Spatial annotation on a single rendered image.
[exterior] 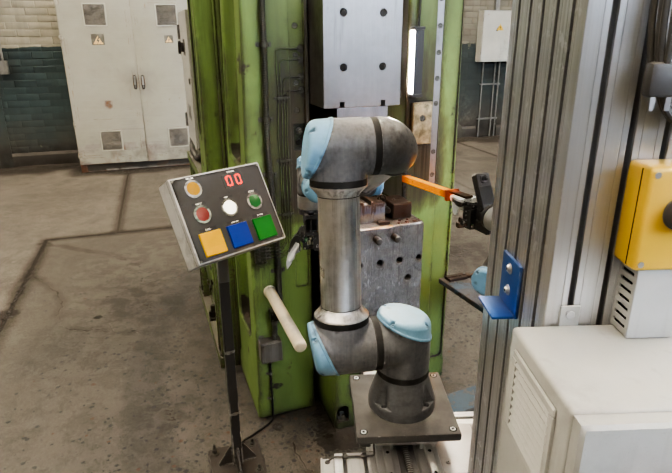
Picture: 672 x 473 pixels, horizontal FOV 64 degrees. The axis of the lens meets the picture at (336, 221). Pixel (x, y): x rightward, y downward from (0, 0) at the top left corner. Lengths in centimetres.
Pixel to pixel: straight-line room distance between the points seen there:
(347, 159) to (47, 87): 707
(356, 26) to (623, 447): 160
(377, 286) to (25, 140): 649
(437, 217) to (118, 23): 541
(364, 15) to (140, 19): 535
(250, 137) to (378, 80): 51
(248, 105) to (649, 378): 161
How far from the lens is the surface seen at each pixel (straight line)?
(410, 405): 124
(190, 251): 170
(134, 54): 716
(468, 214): 164
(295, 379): 250
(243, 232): 176
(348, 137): 103
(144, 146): 728
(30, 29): 794
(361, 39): 199
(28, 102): 801
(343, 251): 107
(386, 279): 218
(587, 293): 82
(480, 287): 142
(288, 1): 205
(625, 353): 79
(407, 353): 117
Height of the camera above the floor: 161
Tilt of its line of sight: 19 degrees down
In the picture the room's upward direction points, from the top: straight up
